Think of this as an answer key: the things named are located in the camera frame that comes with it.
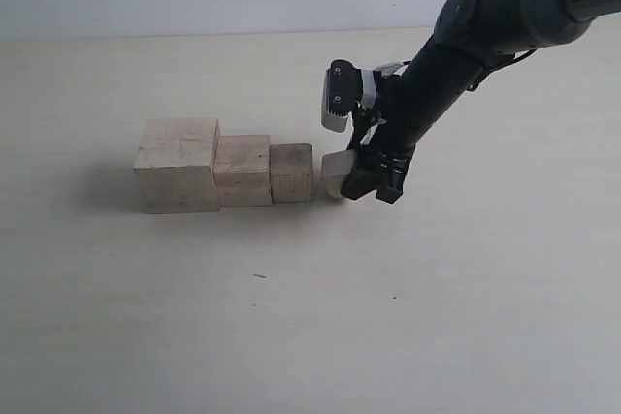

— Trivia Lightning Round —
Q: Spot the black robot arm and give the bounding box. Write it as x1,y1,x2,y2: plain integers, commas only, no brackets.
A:
322,0,620,204

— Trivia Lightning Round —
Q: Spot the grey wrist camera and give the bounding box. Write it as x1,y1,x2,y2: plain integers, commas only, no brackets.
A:
321,59,362,133

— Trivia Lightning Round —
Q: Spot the smallest wooden cube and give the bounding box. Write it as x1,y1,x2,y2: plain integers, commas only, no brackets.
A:
320,150,355,200

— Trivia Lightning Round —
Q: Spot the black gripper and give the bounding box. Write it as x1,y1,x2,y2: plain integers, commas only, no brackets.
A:
340,112,417,204

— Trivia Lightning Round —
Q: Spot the second largest wooden cube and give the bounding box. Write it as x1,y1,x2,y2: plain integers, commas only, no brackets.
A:
214,135,273,207

